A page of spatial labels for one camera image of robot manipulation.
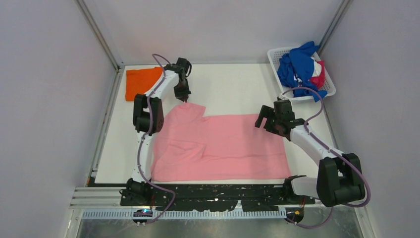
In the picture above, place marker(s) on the folded orange t shirt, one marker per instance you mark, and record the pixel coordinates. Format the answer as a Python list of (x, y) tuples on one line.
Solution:
[(140, 81)]

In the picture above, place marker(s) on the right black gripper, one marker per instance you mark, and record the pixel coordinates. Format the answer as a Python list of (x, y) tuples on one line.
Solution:
[(267, 111)]

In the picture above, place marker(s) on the pink t shirt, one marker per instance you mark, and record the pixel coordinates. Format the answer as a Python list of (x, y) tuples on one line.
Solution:
[(192, 146)]

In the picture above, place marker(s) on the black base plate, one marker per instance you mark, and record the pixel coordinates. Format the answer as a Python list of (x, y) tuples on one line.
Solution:
[(210, 197)]

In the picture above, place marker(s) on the red white t shirt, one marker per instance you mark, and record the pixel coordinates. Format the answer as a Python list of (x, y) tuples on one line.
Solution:
[(318, 77)]

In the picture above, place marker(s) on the white slotted cable duct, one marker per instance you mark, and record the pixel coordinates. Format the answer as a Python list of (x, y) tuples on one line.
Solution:
[(145, 214)]

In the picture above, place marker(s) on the white plastic basket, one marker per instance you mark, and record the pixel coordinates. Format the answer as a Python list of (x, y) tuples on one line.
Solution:
[(274, 56)]

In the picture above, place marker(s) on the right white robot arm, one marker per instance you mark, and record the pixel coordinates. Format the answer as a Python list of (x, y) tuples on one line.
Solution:
[(339, 180)]

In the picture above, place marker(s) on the blue t shirt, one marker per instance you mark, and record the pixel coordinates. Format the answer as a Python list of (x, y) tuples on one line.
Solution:
[(296, 68)]

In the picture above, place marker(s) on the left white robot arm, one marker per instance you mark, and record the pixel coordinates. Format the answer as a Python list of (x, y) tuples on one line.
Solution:
[(148, 119)]

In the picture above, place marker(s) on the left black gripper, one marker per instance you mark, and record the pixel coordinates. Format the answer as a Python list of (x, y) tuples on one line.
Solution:
[(183, 96)]

